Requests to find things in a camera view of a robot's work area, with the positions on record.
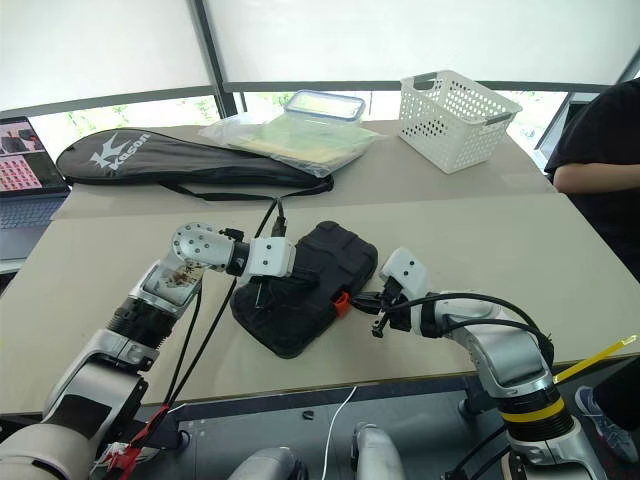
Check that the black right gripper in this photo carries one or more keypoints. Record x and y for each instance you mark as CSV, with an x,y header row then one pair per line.
x,y
397,310

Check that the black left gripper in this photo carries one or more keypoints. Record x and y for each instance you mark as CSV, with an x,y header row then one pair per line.
x,y
300,262

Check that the black plastic tool case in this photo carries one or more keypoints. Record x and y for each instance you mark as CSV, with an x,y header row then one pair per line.
x,y
310,310

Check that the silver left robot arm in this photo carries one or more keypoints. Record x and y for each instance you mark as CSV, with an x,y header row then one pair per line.
x,y
150,295

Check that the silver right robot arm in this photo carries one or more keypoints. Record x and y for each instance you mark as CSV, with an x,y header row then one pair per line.
x,y
500,345

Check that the small black floor object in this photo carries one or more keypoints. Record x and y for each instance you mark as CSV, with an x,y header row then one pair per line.
x,y
308,414

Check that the dark metal table leg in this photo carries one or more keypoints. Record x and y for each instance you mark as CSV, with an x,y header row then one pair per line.
x,y
477,397

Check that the grey rounded robot leg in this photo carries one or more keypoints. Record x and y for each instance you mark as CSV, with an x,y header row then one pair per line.
x,y
377,452
270,465

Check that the clear bag with yellow sheets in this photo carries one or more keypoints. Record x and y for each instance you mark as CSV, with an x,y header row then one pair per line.
x,y
300,140

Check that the clear container blue rim lid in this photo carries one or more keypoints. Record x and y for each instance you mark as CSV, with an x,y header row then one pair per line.
x,y
325,105

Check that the black Kason racket bag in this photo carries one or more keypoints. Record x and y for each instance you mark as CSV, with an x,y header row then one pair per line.
x,y
150,162

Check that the white perforated plastic basket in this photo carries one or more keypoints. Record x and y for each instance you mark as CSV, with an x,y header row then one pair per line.
x,y
455,125

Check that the thin yellow rod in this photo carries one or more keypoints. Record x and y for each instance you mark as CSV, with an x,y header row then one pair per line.
x,y
595,359

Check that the blue sneaker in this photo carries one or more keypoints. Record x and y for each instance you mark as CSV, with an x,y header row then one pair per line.
x,y
602,425

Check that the person in black shirt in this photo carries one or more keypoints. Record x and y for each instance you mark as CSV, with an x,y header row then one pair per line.
x,y
605,145

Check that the open laptop computer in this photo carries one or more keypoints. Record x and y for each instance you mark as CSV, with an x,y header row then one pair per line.
x,y
25,210

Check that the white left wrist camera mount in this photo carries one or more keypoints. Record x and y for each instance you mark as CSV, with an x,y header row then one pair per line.
x,y
270,257

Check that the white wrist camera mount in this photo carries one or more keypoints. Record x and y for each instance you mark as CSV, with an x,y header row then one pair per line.
x,y
407,272
270,257

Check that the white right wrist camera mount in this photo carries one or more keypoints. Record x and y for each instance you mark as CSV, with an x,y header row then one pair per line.
x,y
407,272

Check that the black window frame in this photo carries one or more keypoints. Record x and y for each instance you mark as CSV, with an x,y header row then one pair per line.
x,y
207,50

